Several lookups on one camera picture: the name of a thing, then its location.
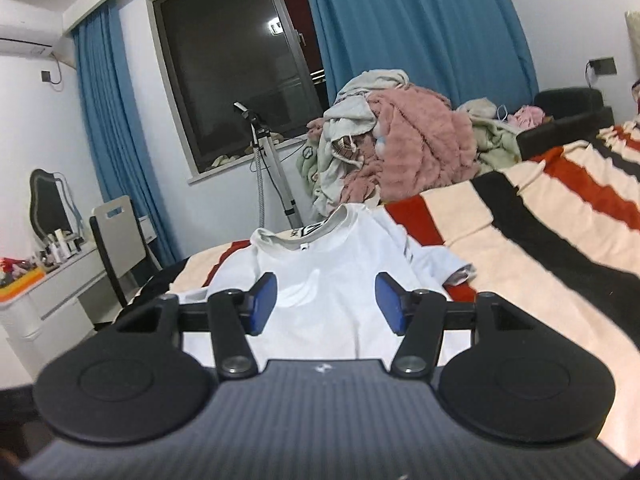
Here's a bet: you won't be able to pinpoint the striped blanket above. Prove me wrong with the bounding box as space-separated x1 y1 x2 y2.
120 119 640 456

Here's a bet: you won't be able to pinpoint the orange tray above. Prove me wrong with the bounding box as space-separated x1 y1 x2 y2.
0 266 47 297

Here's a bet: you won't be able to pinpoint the cosmetics on dressing table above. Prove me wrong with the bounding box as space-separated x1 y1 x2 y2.
31 228 85 264

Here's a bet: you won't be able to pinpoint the white dressing table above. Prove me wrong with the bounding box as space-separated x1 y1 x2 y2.
0 216 151 387

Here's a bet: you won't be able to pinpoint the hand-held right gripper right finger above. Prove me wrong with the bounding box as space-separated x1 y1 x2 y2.
375 272 535 379

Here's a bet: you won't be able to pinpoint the white air conditioner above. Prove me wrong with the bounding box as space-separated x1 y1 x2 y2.
0 23 57 57

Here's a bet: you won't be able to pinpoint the white t-shirt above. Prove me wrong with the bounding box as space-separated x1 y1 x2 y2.
167 204 477 359

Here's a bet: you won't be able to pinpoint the pile of light clothes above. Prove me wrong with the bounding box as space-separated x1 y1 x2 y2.
296 70 521 225

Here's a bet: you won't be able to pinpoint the black framed mirror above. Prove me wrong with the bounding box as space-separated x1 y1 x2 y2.
29 169 74 239

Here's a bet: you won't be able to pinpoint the white chair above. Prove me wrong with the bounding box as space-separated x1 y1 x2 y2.
89 197 163 309

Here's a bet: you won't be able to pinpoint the black armchair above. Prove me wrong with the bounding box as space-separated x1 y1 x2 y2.
516 88 616 162

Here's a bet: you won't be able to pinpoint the pink fluffy blanket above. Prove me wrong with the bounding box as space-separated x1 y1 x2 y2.
341 85 482 204

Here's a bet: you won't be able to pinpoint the blue curtain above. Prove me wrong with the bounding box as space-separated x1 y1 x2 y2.
71 0 182 267
289 0 541 111

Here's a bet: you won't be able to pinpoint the dark window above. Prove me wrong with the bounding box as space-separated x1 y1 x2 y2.
146 0 337 177

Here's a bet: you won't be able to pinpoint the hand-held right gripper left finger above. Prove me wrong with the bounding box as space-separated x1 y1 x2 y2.
116 272 278 379

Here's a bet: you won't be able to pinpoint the garment steamer stand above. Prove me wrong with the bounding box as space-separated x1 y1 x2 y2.
233 102 304 232

